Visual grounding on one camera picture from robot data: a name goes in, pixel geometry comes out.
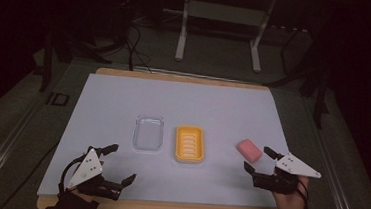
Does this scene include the black floor bracket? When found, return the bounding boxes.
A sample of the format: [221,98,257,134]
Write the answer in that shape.
[45,91,71,107]

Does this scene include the pink soap bar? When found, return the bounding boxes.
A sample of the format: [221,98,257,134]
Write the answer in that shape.
[234,138,265,165]

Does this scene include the yellow soap dish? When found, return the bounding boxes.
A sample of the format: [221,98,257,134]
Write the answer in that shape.
[173,124,208,165]

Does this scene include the dark equipment with red light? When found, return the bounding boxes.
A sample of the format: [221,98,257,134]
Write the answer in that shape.
[110,0,140,46]

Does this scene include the black floor cables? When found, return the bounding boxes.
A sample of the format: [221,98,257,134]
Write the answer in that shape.
[121,22,157,74]

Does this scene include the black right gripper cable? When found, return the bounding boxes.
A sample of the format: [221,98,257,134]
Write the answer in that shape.
[295,180,312,209]

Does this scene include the clear plastic soap dish lid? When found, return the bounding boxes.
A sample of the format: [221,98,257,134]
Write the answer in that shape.
[131,114,166,153]

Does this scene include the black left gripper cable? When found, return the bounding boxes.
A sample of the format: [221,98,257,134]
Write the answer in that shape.
[57,154,87,199]

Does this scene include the pale blue table mat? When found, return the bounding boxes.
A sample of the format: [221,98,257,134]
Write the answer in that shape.
[37,70,295,209]

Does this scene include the white metal stand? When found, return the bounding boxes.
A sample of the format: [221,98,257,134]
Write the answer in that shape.
[157,0,278,75]

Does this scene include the black tripod stand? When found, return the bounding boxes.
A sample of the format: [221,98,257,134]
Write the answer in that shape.
[31,22,116,99]
[261,24,337,131]

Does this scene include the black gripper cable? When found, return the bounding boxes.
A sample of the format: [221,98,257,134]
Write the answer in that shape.
[295,180,312,209]
[57,154,87,199]

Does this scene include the person's right hand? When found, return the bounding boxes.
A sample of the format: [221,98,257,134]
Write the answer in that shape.
[271,173,311,209]

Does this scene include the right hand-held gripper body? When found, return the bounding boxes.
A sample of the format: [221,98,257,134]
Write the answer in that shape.
[251,149,324,198]

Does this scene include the person's left hand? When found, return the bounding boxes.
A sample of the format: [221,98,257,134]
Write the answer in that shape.
[71,188,99,203]

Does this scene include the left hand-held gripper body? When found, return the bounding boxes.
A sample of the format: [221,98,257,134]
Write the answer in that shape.
[65,145,128,202]

